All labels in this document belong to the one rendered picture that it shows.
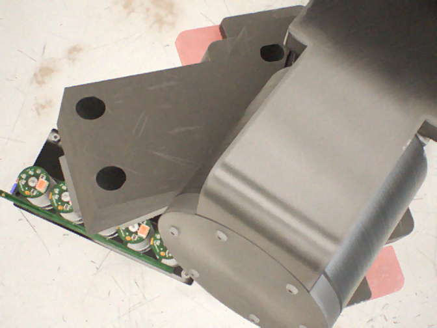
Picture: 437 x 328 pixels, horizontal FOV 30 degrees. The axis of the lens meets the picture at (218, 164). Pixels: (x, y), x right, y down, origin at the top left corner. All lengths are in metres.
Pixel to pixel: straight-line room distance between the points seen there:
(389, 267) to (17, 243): 0.38
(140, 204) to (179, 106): 0.04
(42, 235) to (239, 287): 0.46
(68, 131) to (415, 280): 0.44
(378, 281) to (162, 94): 0.14
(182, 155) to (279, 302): 0.07
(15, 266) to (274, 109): 0.50
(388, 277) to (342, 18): 0.18
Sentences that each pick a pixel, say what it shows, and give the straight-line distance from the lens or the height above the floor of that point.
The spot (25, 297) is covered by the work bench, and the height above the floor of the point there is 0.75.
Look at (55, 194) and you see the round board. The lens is 0.62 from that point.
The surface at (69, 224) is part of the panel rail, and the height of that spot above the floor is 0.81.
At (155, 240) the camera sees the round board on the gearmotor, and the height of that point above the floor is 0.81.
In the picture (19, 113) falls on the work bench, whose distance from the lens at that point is 0.71.
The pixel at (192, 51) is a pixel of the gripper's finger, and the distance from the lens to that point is 0.38.
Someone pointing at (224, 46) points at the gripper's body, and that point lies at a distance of 0.35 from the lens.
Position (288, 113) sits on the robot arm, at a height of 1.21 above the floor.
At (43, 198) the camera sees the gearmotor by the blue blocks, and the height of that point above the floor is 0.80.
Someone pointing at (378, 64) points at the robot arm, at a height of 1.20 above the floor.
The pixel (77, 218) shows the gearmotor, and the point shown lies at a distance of 0.64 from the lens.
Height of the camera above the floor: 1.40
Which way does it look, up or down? 75 degrees down
